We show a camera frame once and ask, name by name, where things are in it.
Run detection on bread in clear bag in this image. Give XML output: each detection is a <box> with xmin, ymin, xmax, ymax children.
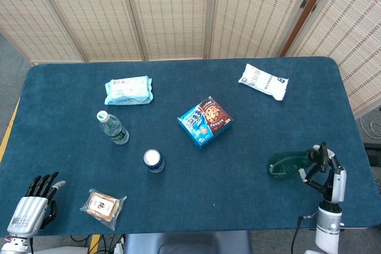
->
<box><xmin>79</xmin><ymin>188</ymin><xmax>127</xmax><ymax>231</ymax></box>

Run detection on yellow floor tape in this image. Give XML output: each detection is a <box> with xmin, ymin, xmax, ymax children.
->
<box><xmin>0</xmin><ymin>99</ymin><xmax>20</xmax><ymax>162</ymax></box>

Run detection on blue cookie box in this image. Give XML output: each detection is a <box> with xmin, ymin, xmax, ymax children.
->
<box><xmin>177</xmin><ymin>96</ymin><xmax>233</xmax><ymax>149</ymax></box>

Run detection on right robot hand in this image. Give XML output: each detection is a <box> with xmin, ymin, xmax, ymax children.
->
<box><xmin>298</xmin><ymin>143</ymin><xmax>348</xmax><ymax>204</ymax></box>

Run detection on green spray bottle black trigger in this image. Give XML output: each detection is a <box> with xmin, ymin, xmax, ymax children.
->
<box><xmin>267</xmin><ymin>142</ymin><xmax>330</xmax><ymax>179</ymax></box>

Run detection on black floor cables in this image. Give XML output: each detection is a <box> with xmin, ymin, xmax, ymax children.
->
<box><xmin>70</xmin><ymin>234</ymin><xmax>126</xmax><ymax>254</ymax></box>

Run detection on brown wooden post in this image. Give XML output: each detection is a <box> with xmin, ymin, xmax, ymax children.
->
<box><xmin>279</xmin><ymin>0</ymin><xmax>337</xmax><ymax>58</ymax></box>

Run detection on clear water bottle green label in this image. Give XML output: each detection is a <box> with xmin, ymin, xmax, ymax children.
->
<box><xmin>96</xmin><ymin>110</ymin><xmax>130</xmax><ymax>145</ymax></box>

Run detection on light blue wet wipes pack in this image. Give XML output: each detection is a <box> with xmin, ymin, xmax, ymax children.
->
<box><xmin>104</xmin><ymin>76</ymin><xmax>154</xmax><ymax>106</ymax></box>

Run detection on blue and white drink can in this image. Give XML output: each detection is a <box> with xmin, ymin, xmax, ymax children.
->
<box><xmin>143</xmin><ymin>149</ymin><xmax>165</xmax><ymax>174</ymax></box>

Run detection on narrow bamboo folding screen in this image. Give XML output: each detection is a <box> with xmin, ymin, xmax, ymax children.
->
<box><xmin>285</xmin><ymin>0</ymin><xmax>381</xmax><ymax>118</ymax></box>

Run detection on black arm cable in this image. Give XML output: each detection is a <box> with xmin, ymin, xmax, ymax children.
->
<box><xmin>291</xmin><ymin>214</ymin><xmax>318</xmax><ymax>254</ymax></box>

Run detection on white plastic pouch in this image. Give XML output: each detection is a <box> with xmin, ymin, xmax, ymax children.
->
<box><xmin>238</xmin><ymin>63</ymin><xmax>289</xmax><ymax>101</ymax></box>

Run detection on white floor cable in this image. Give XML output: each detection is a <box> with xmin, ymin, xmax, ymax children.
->
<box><xmin>360</xmin><ymin>114</ymin><xmax>381</xmax><ymax>139</ymax></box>

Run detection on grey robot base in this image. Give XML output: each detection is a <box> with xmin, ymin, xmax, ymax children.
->
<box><xmin>123</xmin><ymin>230</ymin><xmax>252</xmax><ymax>254</ymax></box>

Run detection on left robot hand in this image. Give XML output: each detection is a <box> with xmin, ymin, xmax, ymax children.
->
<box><xmin>6</xmin><ymin>171</ymin><xmax>67</xmax><ymax>239</ymax></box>

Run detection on blue table cloth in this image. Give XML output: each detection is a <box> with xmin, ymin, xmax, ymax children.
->
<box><xmin>0</xmin><ymin>57</ymin><xmax>377</xmax><ymax>237</ymax></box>

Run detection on wide bamboo folding screen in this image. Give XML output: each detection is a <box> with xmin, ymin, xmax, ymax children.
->
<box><xmin>0</xmin><ymin>0</ymin><xmax>328</xmax><ymax>65</ymax></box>

